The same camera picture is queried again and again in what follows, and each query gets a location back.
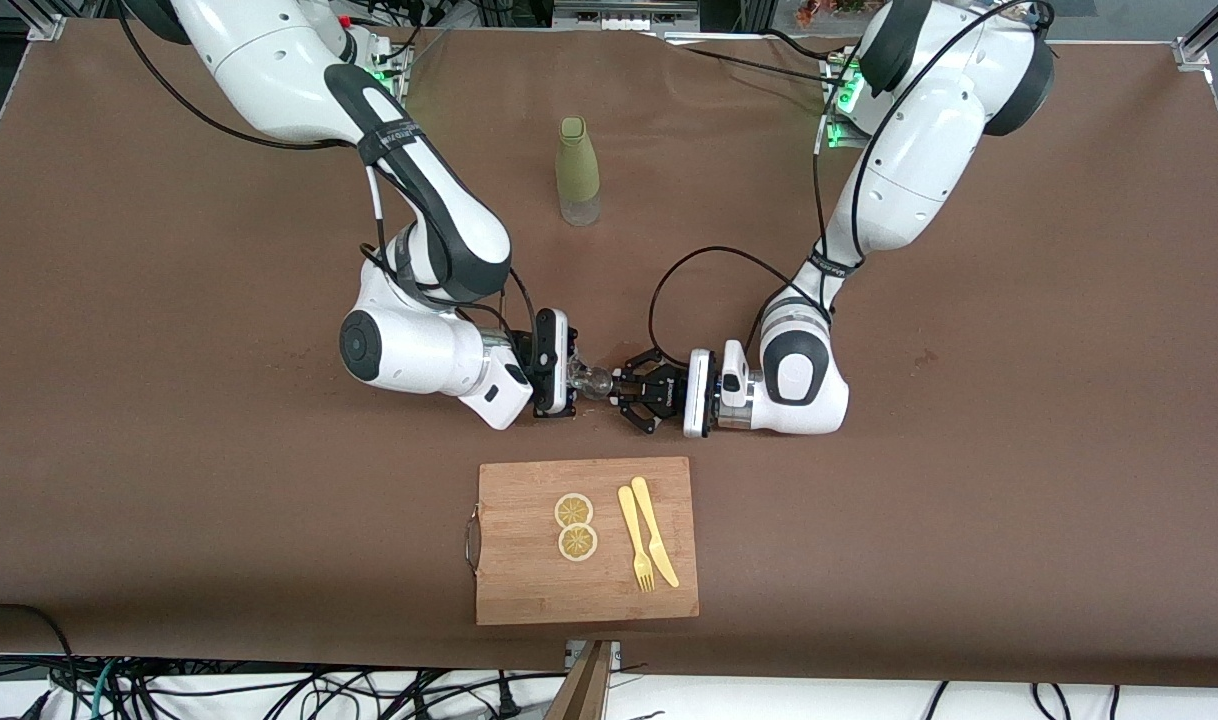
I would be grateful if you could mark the wooden beam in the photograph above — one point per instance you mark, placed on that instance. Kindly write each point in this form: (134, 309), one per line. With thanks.
(581, 695)

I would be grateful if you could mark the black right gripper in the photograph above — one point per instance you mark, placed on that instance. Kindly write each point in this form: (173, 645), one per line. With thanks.
(546, 360)

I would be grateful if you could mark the aluminium frame profile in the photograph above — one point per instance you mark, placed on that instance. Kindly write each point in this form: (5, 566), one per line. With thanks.
(47, 25)
(1191, 52)

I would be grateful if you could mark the grey device box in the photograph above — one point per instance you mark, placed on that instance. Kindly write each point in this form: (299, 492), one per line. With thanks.
(624, 15)

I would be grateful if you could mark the yellow plastic knife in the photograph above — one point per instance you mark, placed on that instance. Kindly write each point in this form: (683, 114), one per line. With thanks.
(649, 520)

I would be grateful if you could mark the clear glass shaker cup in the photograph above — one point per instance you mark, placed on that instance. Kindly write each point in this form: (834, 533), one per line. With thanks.
(597, 381)

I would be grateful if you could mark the wooden cutting board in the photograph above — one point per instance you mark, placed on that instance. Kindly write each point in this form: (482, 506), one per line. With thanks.
(529, 580)

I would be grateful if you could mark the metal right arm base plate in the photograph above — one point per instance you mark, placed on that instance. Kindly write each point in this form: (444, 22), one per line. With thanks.
(402, 72)

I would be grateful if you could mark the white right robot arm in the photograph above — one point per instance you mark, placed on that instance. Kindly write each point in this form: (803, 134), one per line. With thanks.
(269, 60)

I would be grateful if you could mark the brown table cover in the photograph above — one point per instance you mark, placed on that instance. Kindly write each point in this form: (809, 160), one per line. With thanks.
(169, 450)

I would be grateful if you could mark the yellow plastic fork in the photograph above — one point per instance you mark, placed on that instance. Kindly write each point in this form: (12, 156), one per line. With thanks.
(631, 530)

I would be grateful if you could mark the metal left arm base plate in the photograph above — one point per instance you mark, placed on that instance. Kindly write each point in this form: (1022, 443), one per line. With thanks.
(835, 140)

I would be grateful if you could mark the metal bracket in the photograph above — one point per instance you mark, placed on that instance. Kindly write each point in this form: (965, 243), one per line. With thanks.
(615, 655)

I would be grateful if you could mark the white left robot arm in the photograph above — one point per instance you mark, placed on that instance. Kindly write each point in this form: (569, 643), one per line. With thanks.
(919, 150)

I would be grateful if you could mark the lemon slice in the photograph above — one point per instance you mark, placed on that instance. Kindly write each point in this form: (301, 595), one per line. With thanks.
(577, 543)
(573, 511)

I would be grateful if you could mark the green sleeved glass bottle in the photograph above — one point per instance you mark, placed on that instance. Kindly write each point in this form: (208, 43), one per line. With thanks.
(577, 170)

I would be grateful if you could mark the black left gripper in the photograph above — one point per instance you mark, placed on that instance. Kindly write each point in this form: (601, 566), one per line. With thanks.
(672, 391)

